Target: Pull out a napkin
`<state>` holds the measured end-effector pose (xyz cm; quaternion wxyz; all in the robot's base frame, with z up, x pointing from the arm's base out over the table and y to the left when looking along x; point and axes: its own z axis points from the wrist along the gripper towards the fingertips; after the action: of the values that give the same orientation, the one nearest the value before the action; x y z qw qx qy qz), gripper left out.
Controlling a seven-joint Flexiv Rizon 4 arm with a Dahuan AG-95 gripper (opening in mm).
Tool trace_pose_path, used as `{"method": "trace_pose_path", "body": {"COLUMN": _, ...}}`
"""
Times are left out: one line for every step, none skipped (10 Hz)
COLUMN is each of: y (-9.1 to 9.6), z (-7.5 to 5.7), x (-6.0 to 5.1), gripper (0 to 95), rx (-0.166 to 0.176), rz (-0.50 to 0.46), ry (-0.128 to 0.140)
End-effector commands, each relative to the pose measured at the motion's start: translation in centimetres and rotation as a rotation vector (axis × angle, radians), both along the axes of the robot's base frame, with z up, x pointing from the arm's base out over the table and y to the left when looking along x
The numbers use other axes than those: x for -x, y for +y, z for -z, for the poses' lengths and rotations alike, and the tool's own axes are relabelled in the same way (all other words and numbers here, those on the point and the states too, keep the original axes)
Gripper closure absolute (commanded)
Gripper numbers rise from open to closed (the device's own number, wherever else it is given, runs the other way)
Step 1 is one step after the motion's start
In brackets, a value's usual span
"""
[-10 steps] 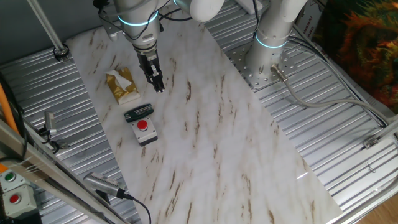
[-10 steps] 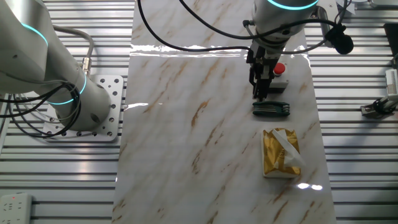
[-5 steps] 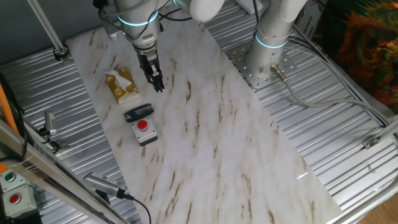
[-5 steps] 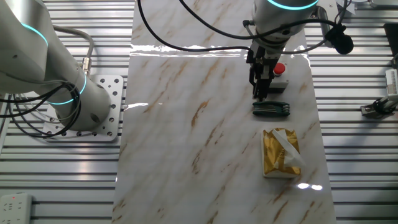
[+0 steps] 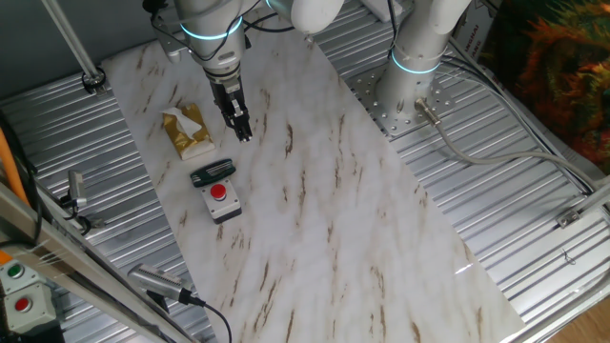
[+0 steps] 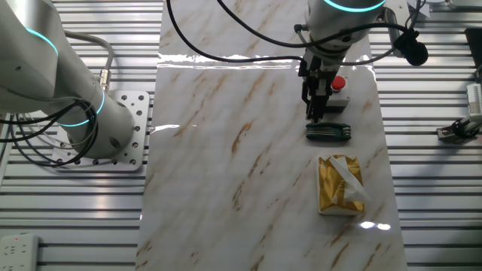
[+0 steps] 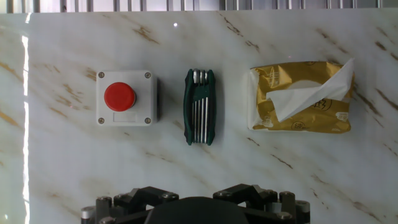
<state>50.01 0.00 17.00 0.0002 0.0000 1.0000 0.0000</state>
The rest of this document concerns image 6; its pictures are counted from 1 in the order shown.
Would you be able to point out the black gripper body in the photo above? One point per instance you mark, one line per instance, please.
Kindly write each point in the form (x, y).
(316, 69)

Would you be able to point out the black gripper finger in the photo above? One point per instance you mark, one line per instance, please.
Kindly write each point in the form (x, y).
(308, 96)
(320, 107)

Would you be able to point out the white paper napkin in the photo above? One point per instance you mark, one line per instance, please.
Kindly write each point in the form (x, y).
(350, 180)

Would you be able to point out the gold tissue pack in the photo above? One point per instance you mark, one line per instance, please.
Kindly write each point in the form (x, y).
(327, 188)

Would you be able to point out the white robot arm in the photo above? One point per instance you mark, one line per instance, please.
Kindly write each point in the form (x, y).
(37, 56)

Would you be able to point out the grey box with red button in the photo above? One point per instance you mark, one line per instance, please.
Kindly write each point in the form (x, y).
(339, 99)

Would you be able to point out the green folding hex key set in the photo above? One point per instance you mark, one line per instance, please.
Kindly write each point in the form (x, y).
(331, 131)

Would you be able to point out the black rectangular object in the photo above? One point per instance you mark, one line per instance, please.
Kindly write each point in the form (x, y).
(474, 47)

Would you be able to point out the white power strip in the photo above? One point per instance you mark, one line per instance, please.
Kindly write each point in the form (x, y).
(19, 252)

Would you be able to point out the metal camera bracket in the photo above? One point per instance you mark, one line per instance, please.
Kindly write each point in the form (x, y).
(448, 133)

